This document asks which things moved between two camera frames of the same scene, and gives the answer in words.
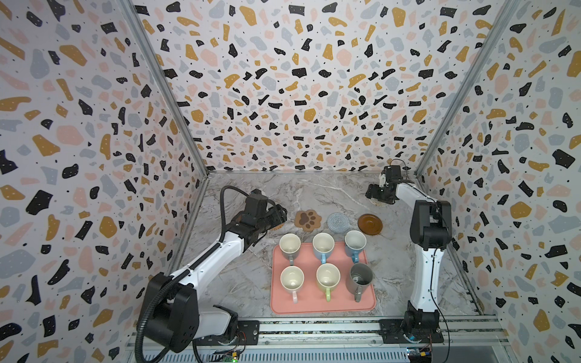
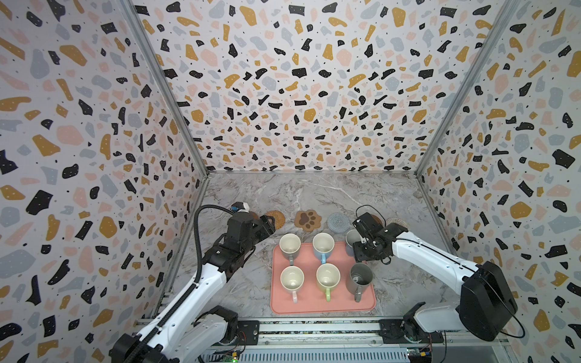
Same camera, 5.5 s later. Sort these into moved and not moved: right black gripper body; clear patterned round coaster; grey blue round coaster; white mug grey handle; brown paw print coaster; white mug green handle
Moved: right black gripper body; clear patterned round coaster
Not moved: white mug grey handle; grey blue round coaster; brown paw print coaster; white mug green handle
